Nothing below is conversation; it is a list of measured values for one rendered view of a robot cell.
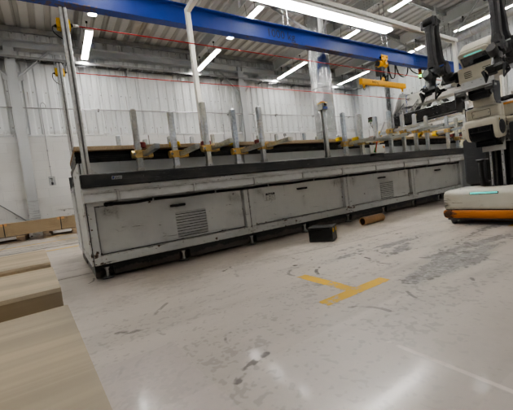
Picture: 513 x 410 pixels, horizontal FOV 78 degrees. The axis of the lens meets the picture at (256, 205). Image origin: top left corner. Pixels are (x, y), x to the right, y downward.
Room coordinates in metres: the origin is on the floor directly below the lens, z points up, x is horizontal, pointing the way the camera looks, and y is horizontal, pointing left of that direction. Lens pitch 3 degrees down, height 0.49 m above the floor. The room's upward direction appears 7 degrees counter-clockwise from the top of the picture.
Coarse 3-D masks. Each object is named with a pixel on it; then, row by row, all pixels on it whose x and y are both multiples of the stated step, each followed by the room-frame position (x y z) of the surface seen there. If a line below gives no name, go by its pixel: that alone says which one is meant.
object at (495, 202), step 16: (448, 192) 2.59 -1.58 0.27; (464, 192) 2.48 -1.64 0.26; (480, 192) 2.37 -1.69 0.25; (496, 192) 2.29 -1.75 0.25; (512, 192) 2.21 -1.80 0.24; (448, 208) 2.59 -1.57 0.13; (464, 208) 2.49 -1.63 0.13; (480, 208) 2.39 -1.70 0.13; (496, 208) 2.31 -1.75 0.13; (512, 208) 2.22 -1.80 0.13
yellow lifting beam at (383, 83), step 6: (384, 78) 7.86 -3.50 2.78; (360, 84) 7.40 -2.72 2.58; (366, 84) 7.46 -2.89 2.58; (372, 84) 7.54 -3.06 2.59; (378, 84) 7.65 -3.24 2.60; (384, 84) 7.79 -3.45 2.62; (390, 84) 7.91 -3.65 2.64; (396, 84) 8.04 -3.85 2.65; (402, 84) 8.18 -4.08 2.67; (402, 90) 8.23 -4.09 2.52
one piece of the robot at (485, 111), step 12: (504, 60) 2.26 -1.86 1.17; (456, 72) 2.54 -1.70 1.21; (468, 72) 2.45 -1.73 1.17; (480, 72) 2.38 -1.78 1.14; (468, 96) 2.47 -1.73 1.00; (492, 96) 2.37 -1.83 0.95; (480, 108) 2.40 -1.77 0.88; (492, 108) 2.34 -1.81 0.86; (468, 120) 2.48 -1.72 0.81; (480, 120) 2.38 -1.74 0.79; (492, 120) 2.31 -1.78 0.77; (504, 120) 2.36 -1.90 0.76; (468, 132) 2.46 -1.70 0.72; (504, 132) 2.35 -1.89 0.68
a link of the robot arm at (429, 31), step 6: (432, 18) 2.43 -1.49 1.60; (420, 24) 2.51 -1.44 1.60; (432, 24) 2.44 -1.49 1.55; (426, 30) 2.47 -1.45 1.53; (432, 30) 2.46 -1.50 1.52; (426, 36) 2.48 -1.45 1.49; (432, 36) 2.46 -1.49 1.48; (426, 42) 2.48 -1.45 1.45; (432, 42) 2.46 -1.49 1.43; (432, 48) 2.45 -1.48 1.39; (432, 54) 2.45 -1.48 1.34; (432, 60) 2.46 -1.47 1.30; (432, 66) 2.46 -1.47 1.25; (438, 66) 2.46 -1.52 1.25
